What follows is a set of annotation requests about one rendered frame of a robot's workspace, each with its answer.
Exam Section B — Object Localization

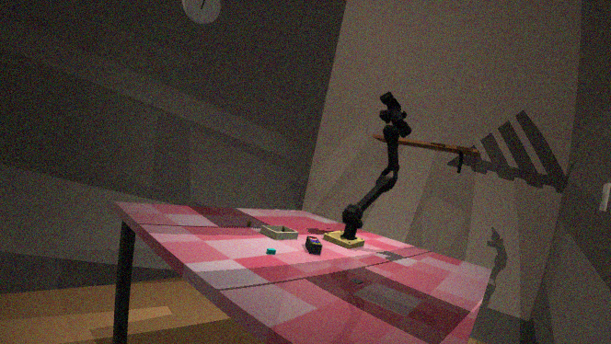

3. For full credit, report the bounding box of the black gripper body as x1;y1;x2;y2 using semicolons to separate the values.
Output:
380;92;408;120

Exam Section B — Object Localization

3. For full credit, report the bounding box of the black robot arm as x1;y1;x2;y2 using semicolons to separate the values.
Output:
340;109;412;240

